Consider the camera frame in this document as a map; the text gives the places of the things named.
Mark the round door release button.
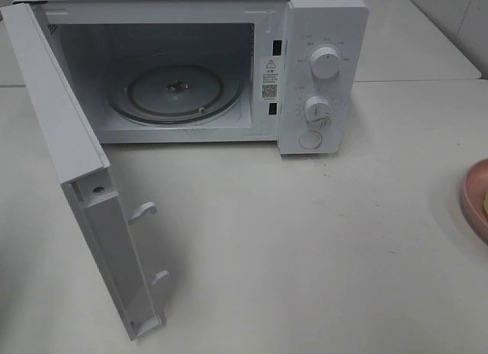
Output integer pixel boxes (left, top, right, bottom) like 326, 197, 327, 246
299, 130, 323, 150

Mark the white timer knob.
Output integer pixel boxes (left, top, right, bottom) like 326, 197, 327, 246
303, 95, 332, 124

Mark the white microwave door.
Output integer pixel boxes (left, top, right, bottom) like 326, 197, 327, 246
2, 3, 169, 340

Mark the pink round plate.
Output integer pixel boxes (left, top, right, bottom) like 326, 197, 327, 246
460, 159, 487, 243

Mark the sandwich with white bread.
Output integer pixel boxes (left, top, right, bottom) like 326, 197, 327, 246
483, 191, 488, 220

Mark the glass microwave turntable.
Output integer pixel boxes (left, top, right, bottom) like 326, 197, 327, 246
106, 54, 249, 126

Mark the white warning label sticker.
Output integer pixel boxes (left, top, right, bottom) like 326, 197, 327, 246
259, 56, 283, 101

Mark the white microwave oven body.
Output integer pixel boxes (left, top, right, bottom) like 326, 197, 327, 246
8, 0, 369, 155

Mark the white upper power knob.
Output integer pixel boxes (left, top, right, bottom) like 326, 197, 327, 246
310, 43, 342, 79

